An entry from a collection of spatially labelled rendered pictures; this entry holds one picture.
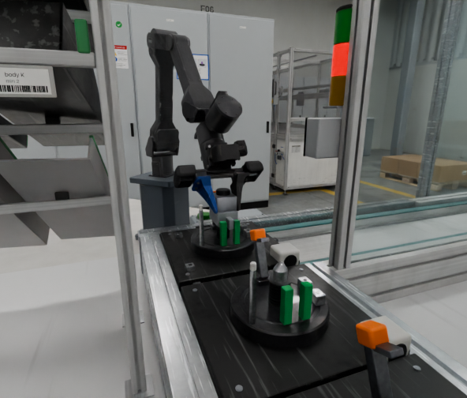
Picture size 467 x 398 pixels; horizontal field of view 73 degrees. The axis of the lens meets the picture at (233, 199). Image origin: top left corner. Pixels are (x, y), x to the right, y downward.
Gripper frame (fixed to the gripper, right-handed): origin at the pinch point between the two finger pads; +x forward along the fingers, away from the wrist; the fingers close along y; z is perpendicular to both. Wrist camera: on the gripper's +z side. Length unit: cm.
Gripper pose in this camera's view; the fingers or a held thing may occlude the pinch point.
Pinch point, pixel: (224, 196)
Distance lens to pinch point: 64.7
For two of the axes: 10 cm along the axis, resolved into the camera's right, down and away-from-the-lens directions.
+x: 2.2, 9.1, -3.5
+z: 2.8, -4.0, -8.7
